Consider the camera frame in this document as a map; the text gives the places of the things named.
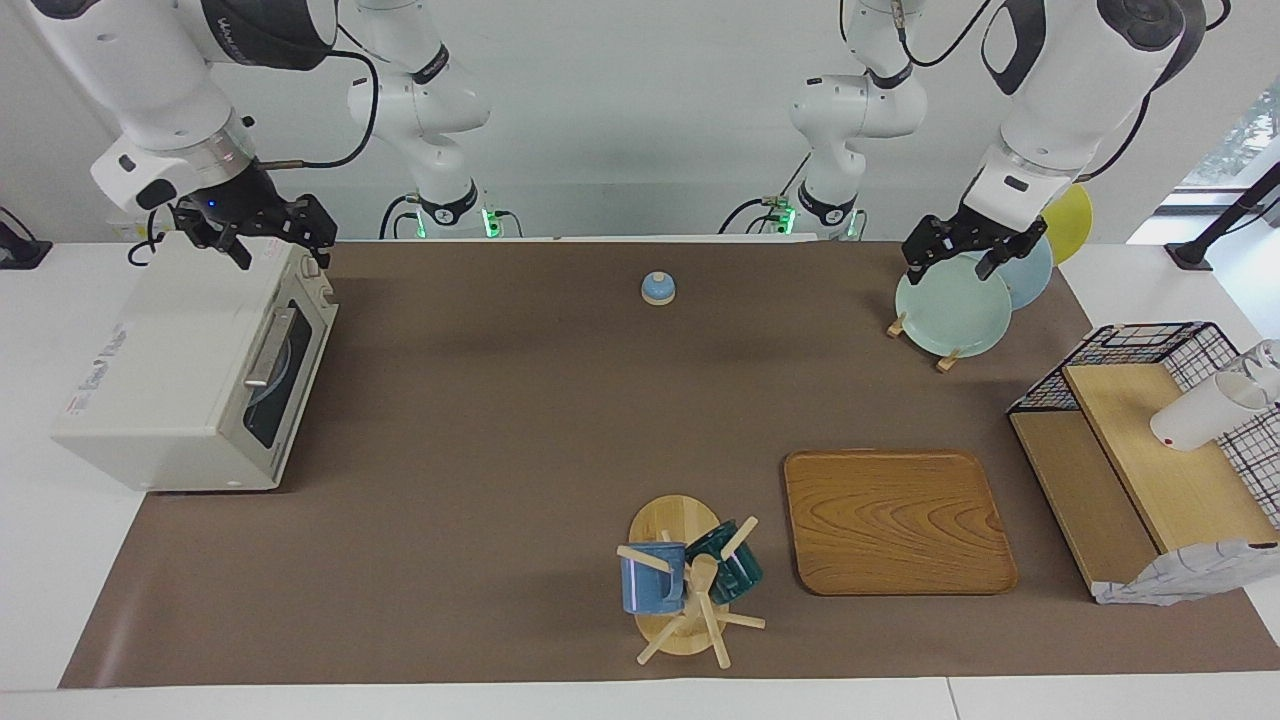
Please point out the mint green plate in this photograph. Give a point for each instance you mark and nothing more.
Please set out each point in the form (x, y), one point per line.
(950, 310)

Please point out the wooden mug tree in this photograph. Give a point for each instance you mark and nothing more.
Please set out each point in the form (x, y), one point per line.
(665, 520)

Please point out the white cup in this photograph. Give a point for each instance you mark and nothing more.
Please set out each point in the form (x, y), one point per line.
(1195, 415)

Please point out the light blue round plate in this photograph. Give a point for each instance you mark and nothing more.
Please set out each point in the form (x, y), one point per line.
(284, 368)

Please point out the white checked cloth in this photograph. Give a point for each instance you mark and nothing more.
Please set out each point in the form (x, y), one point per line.
(1190, 575)

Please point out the wooden serving tray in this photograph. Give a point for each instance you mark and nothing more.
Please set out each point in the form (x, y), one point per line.
(895, 520)

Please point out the black angled stand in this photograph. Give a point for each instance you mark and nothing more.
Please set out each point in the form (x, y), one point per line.
(1225, 220)

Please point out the black clamp mount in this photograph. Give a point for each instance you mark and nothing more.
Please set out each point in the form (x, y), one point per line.
(20, 250)

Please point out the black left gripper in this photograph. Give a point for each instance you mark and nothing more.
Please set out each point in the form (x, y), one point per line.
(990, 235)

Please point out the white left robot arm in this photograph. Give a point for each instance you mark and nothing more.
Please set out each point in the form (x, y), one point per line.
(1060, 90)

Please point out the small blue dome wooden base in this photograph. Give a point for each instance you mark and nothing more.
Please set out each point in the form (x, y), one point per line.
(658, 288)

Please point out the pale blue racked plate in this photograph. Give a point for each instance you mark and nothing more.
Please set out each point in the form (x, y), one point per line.
(1032, 275)

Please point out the wooden step shelf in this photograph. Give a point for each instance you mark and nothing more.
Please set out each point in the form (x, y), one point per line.
(1180, 490)

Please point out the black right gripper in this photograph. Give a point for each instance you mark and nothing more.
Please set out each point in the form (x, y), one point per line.
(240, 200)

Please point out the blue mug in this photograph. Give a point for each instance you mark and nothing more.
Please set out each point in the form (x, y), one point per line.
(645, 585)

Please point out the yellow plate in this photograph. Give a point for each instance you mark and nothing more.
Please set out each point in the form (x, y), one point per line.
(1072, 220)

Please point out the dark green mug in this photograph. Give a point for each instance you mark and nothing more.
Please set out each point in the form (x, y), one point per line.
(738, 575)

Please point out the window with black frame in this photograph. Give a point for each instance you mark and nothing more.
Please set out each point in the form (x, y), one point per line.
(1240, 140)

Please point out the white toaster oven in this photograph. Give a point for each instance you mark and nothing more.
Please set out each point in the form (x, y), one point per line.
(170, 350)

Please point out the clear glass cup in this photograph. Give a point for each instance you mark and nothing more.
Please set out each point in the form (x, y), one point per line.
(1265, 355)

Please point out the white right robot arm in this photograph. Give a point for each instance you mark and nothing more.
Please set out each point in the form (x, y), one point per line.
(150, 80)

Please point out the wooden plate rack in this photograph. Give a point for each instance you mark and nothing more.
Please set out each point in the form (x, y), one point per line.
(948, 361)

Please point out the brown table mat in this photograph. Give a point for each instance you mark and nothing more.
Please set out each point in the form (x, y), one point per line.
(480, 430)

